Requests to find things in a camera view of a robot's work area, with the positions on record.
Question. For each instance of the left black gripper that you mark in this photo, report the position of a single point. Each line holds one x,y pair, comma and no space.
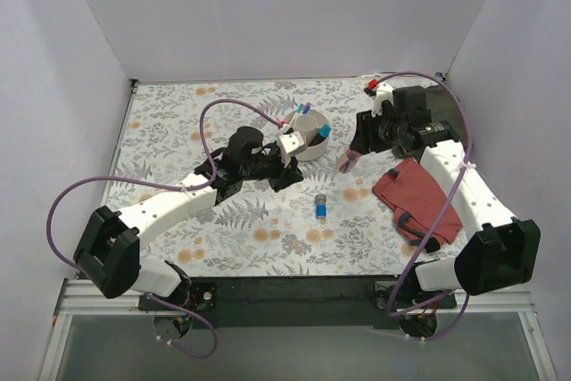
285,174

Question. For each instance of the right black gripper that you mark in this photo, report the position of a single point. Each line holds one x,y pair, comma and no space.
363,134

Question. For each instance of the blue and grey cap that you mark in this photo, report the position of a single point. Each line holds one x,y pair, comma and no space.
321,206

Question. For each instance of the blue-capped black highlighter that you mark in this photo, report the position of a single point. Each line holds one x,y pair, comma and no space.
321,136

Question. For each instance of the white round compartment organizer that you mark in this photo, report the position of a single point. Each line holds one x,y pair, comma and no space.
315,130

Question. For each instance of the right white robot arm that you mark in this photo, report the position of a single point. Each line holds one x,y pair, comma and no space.
501,248

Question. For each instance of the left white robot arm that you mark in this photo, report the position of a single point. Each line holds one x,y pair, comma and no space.
109,252

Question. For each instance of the floral patterned mat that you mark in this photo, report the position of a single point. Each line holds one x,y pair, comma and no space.
260,232

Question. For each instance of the red cloth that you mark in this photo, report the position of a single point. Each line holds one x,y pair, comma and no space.
414,198

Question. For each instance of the dark green cloth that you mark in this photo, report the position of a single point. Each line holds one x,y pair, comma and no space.
443,107

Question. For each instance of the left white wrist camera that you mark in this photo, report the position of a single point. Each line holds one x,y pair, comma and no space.
290,145

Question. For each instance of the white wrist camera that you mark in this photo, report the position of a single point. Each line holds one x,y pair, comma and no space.
290,145
381,92

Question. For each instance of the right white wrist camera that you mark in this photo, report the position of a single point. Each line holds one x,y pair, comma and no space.
381,92

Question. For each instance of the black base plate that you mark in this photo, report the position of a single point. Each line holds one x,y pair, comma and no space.
292,301

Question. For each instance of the aluminium frame rail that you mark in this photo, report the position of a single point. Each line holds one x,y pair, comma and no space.
293,328

